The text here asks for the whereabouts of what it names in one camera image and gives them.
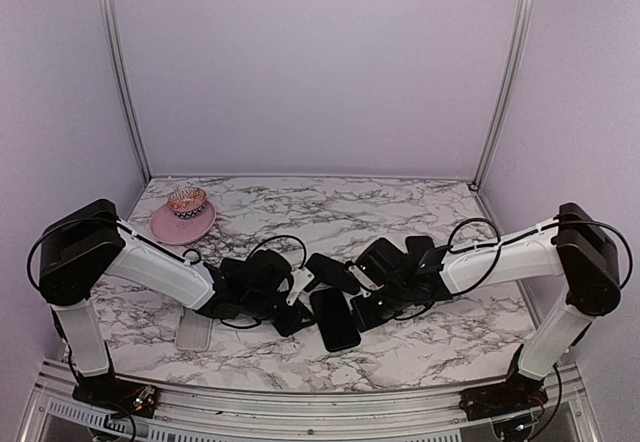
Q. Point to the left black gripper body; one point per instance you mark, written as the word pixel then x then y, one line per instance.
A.
pixel 259 306

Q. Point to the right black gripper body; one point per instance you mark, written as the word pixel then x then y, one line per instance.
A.
pixel 392 302

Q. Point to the black phone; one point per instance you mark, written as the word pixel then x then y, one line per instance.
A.
pixel 332 273
pixel 337 327

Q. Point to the grey silicone phone case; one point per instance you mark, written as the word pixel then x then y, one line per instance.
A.
pixel 193 332

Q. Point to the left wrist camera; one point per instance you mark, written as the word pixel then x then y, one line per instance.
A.
pixel 301 277

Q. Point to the aluminium frame post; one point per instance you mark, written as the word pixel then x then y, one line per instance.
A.
pixel 109 15
pixel 515 53

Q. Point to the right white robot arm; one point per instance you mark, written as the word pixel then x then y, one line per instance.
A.
pixel 590 259

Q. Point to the black phone case camera cutouts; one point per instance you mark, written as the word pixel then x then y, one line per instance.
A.
pixel 418 246

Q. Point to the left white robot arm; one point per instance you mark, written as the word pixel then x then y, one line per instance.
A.
pixel 92 246

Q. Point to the right aluminium frame post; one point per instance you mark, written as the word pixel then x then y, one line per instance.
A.
pixel 515 53

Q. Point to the pink plate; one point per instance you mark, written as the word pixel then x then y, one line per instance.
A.
pixel 171 230

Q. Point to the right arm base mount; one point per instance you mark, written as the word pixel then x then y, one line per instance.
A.
pixel 516 393

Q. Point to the left aluminium frame post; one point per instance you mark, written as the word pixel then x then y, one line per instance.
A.
pixel 109 15

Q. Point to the front aluminium rail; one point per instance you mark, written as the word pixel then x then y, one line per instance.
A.
pixel 193 413

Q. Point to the patterned red bowl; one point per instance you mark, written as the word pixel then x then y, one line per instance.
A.
pixel 187 202

